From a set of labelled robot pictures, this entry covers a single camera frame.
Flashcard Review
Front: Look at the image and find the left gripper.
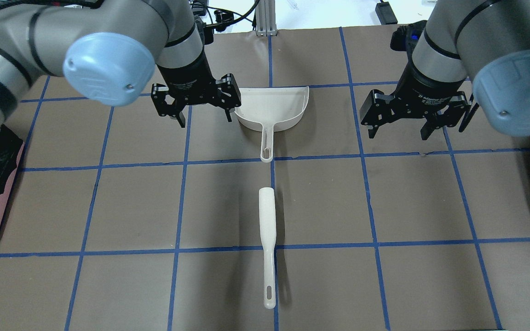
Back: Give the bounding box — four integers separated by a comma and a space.
151, 48, 242, 128

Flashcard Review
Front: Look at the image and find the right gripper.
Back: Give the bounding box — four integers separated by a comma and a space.
360, 63, 473, 141

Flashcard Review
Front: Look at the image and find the beige hand brush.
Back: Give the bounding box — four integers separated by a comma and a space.
259, 187, 277, 309

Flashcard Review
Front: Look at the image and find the aluminium frame post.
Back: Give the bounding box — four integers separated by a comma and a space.
254, 0, 278, 37

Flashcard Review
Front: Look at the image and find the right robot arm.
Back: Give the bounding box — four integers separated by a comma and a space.
359, 0, 530, 140

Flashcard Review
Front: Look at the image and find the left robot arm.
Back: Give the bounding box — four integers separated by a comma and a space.
0, 0, 242, 126

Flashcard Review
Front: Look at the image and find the beige dustpan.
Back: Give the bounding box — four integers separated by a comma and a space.
235, 86, 310, 163

